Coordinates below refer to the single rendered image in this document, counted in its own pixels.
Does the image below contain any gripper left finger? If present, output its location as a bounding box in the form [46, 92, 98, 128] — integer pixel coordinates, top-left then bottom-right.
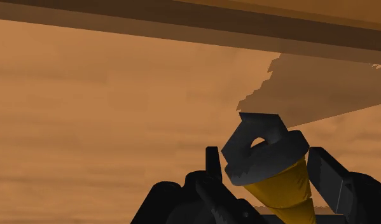
[130, 146, 267, 224]

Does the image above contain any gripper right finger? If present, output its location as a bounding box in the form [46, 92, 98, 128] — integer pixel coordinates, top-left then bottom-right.
[307, 146, 381, 224]

